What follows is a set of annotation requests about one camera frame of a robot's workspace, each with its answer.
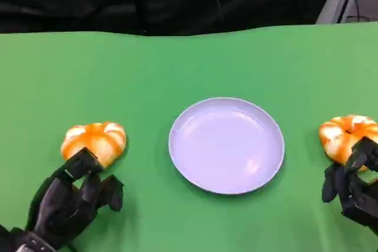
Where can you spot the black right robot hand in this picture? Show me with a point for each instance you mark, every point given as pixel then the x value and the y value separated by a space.
pixel 358 187

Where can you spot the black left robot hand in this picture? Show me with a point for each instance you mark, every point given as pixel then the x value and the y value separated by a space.
pixel 63 202

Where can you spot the orange white toy bread roll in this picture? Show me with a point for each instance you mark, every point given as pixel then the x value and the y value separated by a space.
pixel 94 140
pixel 339 140

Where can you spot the lilac plate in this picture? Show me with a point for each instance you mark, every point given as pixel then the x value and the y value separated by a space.
pixel 227 145

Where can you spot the green table cloth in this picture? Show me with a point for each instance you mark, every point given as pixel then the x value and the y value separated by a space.
pixel 189 69

